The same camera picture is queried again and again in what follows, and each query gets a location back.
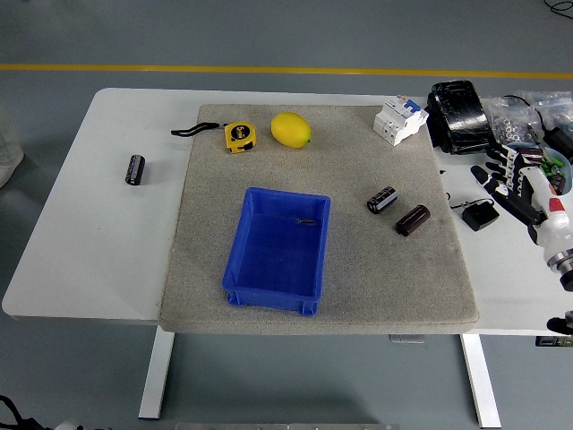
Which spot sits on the plastic bag of washers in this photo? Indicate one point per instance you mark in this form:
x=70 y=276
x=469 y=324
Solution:
x=510 y=121

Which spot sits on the black silver-capped battery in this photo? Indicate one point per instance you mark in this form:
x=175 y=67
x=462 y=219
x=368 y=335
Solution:
x=382 y=200

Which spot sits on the person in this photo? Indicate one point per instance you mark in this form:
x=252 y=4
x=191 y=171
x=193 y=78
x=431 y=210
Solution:
x=9 y=148

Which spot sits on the table control panel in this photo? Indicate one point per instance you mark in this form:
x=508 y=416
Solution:
x=553 y=341

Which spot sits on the yellow lemon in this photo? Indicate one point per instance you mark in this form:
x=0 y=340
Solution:
x=290 y=129

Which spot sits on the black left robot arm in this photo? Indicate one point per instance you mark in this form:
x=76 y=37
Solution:
x=13 y=416

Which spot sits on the dark brown cylindrical battery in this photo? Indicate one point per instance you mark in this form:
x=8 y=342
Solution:
x=412 y=220

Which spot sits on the clear plastic bag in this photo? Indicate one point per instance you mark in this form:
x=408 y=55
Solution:
x=555 y=105

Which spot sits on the black cylindrical battery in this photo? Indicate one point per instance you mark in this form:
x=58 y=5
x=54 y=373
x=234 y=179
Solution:
x=135 y=170

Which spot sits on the green plastic connector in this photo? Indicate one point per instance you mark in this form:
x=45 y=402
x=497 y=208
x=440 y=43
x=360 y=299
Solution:
x=550 y=166

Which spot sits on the light blue bowl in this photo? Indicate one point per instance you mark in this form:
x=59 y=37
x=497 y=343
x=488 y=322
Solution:
x=567 y=168

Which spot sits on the yellow tape measure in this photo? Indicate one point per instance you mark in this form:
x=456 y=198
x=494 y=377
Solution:
x=241 y=136

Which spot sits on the white circuit breaker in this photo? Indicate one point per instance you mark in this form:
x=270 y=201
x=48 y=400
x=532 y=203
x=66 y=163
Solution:
x=398 y=118

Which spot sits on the blue plastic box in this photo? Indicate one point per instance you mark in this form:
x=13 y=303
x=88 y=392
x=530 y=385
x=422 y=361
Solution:
x=268 y=302

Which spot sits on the small black power adapter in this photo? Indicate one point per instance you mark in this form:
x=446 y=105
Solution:
x=481 y=216

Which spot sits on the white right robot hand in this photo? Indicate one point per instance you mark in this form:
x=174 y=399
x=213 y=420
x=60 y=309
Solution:
x=553 y=219

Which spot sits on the grey-brown mat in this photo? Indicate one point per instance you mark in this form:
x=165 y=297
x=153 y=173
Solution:
x=358 y=269

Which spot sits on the grey under-table bracket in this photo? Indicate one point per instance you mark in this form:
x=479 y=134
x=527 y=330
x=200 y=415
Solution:
x=406 y=338

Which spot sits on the brown battery in bowl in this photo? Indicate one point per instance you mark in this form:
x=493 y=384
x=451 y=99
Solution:
x=532 y=157
x=558 y=183

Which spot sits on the black wrapped pack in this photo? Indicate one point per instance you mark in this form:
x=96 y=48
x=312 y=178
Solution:
x=461 y=116

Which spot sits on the white table leg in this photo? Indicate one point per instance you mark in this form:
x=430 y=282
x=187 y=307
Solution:
x=481 y=380
x=154 y=380

